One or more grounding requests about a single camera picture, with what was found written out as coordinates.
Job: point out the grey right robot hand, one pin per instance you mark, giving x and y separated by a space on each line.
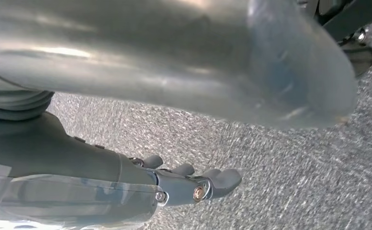
141 63

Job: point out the dark robot leg part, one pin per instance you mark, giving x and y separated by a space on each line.
354 16

